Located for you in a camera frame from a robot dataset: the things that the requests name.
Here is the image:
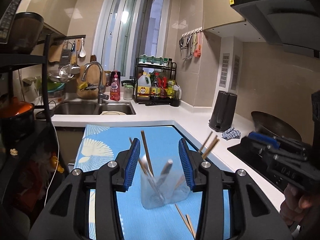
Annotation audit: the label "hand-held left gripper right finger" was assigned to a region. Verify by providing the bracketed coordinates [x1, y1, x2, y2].
[178, 137, 293, 240]

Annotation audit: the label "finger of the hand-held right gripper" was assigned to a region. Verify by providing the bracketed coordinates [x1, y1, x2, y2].
[248, 132, 307, 153]
[239, 137, 308, 163]

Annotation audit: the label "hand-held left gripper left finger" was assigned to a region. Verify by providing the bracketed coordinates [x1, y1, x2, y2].
[27, 137, 141, 240]

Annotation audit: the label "fork with white handle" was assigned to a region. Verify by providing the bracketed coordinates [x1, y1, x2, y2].
[154, 159, 173, 202]

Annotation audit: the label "clear plastic utensil container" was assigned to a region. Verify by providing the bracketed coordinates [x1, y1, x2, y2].
[140, 156, 190, 210]

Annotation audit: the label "person's right hand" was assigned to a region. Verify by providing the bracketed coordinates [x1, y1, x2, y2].
[279, 182, 320, 227]

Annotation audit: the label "black gas stove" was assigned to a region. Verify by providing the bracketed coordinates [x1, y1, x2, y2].
[227, 140, 288, 193]

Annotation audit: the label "black wok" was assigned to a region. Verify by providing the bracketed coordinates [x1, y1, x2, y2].
[251, 111, 303, 142]

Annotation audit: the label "dark brown striped chopstick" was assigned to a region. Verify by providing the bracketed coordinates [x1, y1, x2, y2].
[140, 130, 154, 176]

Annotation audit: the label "grey dish rag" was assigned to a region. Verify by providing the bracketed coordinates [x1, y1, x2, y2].
[222, 127, 242, 140]

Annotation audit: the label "blue printed table cloth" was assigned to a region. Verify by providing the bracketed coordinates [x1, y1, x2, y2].
[75, 124, 232, 240]

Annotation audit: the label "black electric kettle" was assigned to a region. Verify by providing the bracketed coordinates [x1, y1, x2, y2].
[209, 90, 238, 133]

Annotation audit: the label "white plate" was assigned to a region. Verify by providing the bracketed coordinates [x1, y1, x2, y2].
[100, 110, 127, 116]

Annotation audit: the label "black pitcher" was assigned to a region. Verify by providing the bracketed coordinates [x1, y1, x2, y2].
[171, 84, 182, 107]

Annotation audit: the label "glass jar with green lid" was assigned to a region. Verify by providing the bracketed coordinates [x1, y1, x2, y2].
[122, 84, 133, 101]

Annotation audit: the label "red dish soap bottle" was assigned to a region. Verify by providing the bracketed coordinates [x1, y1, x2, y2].
[110, 71, 122, 102]

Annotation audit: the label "large yellow-label oil bottle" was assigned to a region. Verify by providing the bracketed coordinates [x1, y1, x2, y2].
[137, 72, 152, 100]

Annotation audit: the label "stainless steel sink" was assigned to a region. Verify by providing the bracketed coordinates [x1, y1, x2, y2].
[51, 101, 137, 117]

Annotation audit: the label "dark soy sauce bottle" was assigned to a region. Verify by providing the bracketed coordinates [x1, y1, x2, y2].
[151, 72, 161, 99]

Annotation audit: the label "wooden cutting board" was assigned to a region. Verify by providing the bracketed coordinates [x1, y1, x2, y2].
[76, 55, 101, 100]

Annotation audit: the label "black spice rack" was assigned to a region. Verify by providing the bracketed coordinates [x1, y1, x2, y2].
[134, 57, 177, 105]

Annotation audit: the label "chrome kitchen faucet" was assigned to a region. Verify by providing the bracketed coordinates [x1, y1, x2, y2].
[81, 61, 107, 105]

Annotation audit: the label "row of green-lid spice jars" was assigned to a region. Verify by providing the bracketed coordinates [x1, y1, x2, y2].
[139, 54, 173, 67]

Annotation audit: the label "green plastic bowl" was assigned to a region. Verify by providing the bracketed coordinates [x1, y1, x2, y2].
[47, 82, 66, 93]

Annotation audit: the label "orange hanging peeler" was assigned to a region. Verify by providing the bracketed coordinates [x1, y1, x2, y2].
[194, 34, 203, 58]

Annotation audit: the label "metal strainer bowl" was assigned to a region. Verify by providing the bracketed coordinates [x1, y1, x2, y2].
[49, 65, 75, 83]

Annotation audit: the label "hanging kitchen scissors and tools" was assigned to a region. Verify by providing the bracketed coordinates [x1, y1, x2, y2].
[179, 34, 194, 60]

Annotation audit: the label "black shelving rack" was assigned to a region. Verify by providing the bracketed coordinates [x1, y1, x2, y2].
[0, 34, 87, 170]

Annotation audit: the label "black pot with orange lid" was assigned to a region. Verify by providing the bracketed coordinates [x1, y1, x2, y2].
[0, 97, 35, 140]

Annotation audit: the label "metal grater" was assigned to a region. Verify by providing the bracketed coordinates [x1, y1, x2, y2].
[60, 42, 72, 67]

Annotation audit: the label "range hood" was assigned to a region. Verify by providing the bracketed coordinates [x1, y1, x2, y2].
[229, 0, 320, 58]

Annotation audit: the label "wide wall vent grille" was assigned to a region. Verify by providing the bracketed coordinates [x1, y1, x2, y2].
[231, 55, 240, 90]

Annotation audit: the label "white power cable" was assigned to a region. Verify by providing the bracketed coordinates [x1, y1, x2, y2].
[37, 80, 60, 207]

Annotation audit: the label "narrow wall vent grille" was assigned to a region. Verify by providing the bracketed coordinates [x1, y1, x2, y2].
[220, 54, 230, 85]

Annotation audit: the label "window with white frame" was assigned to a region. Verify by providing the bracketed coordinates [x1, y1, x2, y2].
[94, 0, 171, 80]

